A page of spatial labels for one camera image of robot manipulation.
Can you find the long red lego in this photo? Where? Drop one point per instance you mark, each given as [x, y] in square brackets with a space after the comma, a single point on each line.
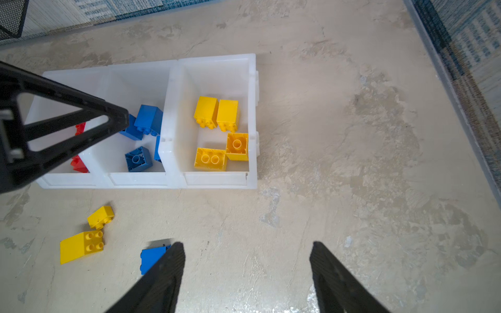
[80, 128]

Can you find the middle white plastic bin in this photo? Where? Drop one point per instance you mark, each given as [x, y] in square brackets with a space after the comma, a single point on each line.
[129, 86]

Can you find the blue lego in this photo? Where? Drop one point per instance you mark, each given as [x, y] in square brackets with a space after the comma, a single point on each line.
[149, 120]
[156, 152]
[149, 257]
[138, 160]
[131, 131]

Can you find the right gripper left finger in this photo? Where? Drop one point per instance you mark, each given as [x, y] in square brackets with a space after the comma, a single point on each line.
[159, 288]

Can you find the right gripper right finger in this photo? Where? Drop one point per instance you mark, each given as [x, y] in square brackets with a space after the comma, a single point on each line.
[336, 288]

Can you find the yellow lego bottom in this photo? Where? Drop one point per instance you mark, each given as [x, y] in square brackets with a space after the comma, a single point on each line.
[237, 147]

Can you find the left white plastic bin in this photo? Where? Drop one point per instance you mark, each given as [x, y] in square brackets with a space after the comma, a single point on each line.
[86, 80]

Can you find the white plastic bin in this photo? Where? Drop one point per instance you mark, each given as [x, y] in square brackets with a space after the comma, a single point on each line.
[209, 134]
[86, 80]
[129, 86]

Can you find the right white plastic bin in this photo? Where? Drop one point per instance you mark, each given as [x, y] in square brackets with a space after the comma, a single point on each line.
[209, 134]

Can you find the small yellow lego top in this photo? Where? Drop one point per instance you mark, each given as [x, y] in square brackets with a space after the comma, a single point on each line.
[100, 217]

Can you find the black wire mesh shelf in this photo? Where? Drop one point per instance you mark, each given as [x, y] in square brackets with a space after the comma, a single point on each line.
[12, 18]

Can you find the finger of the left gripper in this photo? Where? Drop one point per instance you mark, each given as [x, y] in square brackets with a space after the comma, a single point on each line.
[20, 165]

